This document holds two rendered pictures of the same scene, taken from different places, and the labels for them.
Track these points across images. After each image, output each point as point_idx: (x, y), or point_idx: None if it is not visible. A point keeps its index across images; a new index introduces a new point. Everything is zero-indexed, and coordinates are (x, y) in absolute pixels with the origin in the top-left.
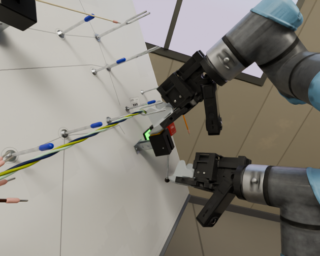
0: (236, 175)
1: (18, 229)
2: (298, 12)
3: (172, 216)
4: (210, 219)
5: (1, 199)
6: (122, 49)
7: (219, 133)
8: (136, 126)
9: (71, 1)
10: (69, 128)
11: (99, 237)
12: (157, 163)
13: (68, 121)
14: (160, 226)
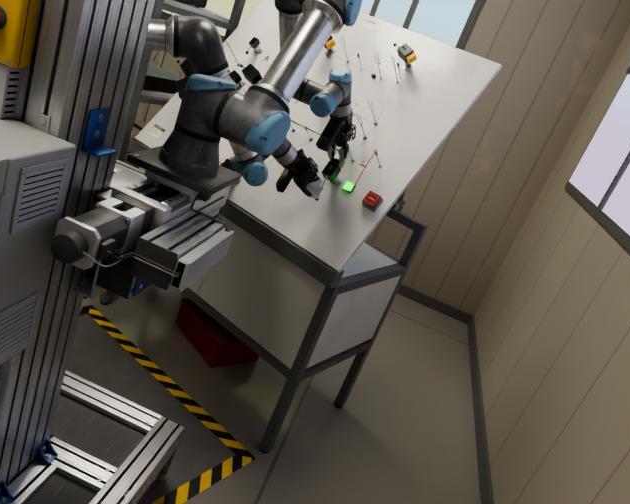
0: None
1: None
2: (330, 71)
3: (305, 241)
4: (278, 179)
5: None
6: (392, 138)
7: (316, 143)
8: (348, 174)
9: (376, 106)
10: (314, 140)
11: (277, 176)
12: (336, 205)
13: (317, 138)
14: (293, 225)
